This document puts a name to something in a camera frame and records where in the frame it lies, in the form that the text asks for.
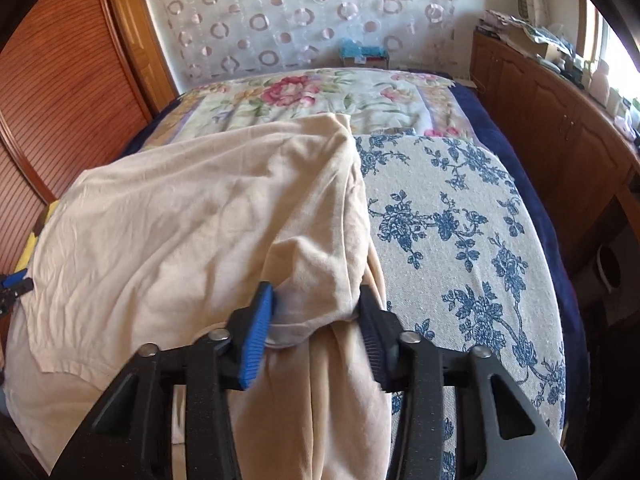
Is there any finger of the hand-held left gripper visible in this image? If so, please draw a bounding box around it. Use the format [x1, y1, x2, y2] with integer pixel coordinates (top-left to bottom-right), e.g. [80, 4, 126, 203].
[0, 270, 35, 317]

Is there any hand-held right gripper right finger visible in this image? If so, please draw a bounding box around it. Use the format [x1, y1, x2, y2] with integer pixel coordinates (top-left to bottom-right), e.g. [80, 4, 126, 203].
[357, 284, 577, 480]

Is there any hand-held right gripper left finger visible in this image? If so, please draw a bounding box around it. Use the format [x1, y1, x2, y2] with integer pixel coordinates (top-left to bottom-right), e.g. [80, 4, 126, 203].
[50, 282, 278, 480]

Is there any beige t-shirt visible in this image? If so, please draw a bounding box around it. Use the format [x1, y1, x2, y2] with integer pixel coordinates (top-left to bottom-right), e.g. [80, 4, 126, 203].
[4, 114, 396, 480]

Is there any yellow plush toy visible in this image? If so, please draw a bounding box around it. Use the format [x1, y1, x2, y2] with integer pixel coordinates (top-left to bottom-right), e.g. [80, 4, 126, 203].
[14, 201, 61, 273]

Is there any blue floral white blanket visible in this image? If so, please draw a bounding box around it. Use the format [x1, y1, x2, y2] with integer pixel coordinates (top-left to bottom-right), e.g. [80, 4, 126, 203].
[352, 132, 568, 480]

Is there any navy bed sheet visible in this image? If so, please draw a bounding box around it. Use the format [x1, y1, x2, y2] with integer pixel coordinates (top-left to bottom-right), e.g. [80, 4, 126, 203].
[452, 82, 591, 441]

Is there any wooden headboard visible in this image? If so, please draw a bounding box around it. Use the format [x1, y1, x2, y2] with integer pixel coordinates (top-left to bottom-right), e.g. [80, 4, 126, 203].
[0, 0, 181, 281]

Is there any pink flower quilt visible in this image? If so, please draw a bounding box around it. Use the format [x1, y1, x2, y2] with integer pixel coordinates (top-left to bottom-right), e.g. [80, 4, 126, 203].
[141, 67, 476, 148]

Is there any white round bin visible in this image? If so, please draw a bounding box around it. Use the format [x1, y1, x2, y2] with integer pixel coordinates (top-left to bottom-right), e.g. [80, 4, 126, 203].
[594, 244, 628, 293]

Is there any wooden side cabinet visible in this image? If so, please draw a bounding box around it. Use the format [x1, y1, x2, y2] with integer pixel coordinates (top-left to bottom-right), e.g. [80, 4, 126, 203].
[470, 30, 640, 276]

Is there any blue tissue box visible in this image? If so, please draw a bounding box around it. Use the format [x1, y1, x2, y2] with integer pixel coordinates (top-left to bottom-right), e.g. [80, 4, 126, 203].
[340, 40, 391, 70]

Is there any white curtain with circles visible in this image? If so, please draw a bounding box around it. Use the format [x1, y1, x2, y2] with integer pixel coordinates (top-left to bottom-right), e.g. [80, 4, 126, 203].
[134, 0, 463, 93]

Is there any clutter on cabinet top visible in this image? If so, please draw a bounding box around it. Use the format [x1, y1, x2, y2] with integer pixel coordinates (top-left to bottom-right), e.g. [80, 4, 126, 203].
[475, 0, 640, 148]

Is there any window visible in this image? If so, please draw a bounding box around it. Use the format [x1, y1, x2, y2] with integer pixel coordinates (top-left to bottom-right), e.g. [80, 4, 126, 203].
[580, 0, 640, 106]

